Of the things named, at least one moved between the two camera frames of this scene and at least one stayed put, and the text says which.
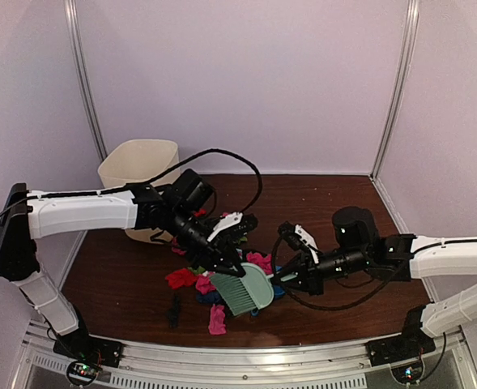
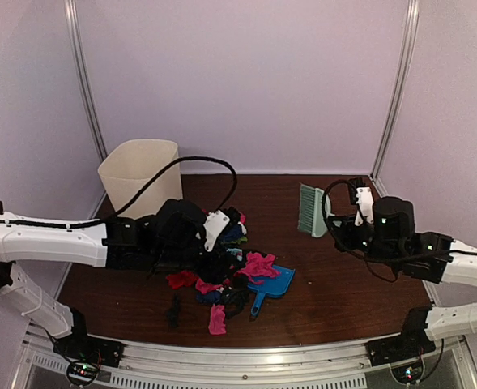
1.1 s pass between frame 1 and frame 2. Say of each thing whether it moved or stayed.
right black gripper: moved
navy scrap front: stayed
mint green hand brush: moved
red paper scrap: stayed
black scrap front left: stayed
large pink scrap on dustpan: stayed
